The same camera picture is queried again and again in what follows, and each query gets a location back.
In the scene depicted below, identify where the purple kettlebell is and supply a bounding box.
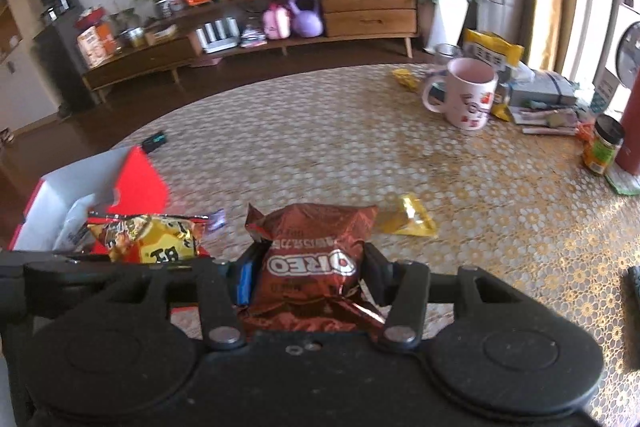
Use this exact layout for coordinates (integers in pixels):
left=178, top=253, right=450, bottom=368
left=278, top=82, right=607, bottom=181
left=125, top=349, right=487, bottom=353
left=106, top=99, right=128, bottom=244
left=288, top=0, right=323, bottom=38

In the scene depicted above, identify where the brown Oreo bag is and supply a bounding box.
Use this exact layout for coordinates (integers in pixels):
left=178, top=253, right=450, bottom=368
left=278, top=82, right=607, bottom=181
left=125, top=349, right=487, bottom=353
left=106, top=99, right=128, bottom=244
left=239, top=202, right=383, bottom=338

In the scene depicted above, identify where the grey box on table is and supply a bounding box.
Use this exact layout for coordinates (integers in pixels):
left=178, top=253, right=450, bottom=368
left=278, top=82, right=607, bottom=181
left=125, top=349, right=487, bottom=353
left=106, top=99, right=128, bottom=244
left=509, top=70, right=577, bottom=107

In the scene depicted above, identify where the white router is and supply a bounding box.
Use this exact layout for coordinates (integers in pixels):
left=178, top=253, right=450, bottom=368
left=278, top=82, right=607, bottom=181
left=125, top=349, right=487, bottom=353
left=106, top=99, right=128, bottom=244
left=195, top=17, right=241, bottom=54

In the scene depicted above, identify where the small glass jar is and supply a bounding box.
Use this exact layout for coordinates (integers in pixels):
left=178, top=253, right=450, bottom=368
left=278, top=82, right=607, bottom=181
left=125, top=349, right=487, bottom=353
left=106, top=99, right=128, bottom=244
left=582, top=114, right=625, bottom=176

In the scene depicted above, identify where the black remote control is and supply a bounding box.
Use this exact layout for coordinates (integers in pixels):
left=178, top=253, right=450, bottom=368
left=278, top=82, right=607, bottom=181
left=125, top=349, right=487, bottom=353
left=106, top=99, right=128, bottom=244
left=140, top=131, right=167, bottom=154

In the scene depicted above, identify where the small purple candy packet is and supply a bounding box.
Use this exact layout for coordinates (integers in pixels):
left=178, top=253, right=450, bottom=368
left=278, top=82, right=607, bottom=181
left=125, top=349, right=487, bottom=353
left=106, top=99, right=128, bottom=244
left=205, top=209, right=227, bottom=234

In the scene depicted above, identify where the pink mug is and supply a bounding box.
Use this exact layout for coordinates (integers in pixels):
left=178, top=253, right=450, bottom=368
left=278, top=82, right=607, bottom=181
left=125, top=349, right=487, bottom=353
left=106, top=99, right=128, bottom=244
left=422, top=57, right=498, bottom=132

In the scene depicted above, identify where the red cardboard box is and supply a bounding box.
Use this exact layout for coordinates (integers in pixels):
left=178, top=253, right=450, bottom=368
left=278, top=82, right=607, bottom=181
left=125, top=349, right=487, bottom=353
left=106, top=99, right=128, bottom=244
left=7, top=146, right=175, bottom=260

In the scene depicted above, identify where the yellow spicy snack bag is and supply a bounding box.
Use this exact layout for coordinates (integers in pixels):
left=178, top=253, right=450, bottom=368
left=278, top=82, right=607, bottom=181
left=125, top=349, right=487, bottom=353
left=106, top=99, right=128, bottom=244
left=87, top=213, right=208, bottom=265

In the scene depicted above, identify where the yellow biscuit bag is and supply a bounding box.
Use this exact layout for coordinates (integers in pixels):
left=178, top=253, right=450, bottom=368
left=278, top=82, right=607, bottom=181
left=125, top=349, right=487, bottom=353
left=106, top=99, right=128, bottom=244
left=462, top=28, right=524, bottom=82

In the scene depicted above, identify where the red water bottle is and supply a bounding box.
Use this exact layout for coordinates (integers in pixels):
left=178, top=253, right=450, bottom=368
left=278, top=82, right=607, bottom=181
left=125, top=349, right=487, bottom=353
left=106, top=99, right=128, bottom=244
left=616, top=74, right=640, bottom=176

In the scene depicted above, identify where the wooden TV cabinet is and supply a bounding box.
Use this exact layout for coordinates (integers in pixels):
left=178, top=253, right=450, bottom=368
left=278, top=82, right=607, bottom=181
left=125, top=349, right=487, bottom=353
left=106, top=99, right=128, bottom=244
left=84, top=0, right=418, bottom=98

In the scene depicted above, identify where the yellow snack wrapper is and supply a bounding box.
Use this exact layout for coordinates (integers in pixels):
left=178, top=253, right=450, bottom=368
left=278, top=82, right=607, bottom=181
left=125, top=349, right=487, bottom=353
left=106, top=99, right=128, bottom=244
left=374, top=193, right=437, bottom=239

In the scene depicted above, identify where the black cabinet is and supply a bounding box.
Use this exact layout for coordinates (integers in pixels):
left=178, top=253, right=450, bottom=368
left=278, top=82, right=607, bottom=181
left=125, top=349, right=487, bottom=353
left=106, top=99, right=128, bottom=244
left=35, top=8, right=98, bottom=114

